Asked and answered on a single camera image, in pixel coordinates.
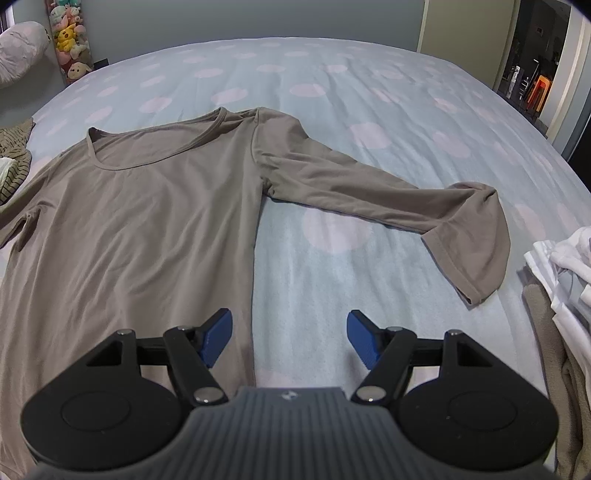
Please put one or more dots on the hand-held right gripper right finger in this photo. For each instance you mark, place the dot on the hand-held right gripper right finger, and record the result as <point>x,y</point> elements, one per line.
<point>361,337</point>

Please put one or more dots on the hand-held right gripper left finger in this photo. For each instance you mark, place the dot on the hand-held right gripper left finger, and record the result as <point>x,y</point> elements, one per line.
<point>217,334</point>

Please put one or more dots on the taupe long-sleeve shirt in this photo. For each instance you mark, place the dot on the taupe long-sleeve shirt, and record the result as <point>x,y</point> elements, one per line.
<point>138,207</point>

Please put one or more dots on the taupe folded garment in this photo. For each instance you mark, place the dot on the taupe folded garment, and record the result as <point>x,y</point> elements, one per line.
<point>558,369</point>

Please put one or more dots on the polka dot bed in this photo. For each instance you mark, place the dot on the polka dot bed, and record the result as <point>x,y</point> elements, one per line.
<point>369,92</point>

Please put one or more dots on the white crinkled garment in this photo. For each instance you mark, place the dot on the white crinkled garment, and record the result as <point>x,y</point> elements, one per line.
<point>7,168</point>

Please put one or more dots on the brown striped knit sweater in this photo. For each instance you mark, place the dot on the brown striped knit sweater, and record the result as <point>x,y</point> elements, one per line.
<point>16,138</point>

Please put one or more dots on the orange stool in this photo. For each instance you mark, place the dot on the orange stool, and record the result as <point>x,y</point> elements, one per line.
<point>539,92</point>

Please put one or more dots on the cream door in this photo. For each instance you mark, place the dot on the cream door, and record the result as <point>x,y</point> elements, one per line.
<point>461,27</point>

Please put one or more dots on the hanging plush toy organizer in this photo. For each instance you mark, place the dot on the hanging plush toy organizer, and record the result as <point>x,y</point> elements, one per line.
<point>69,41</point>

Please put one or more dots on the black wall socket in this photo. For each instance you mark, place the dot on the black wall socket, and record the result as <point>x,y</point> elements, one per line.
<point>100,63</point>

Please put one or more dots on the white door frame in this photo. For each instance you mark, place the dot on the white door frame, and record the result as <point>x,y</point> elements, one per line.
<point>570,69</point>

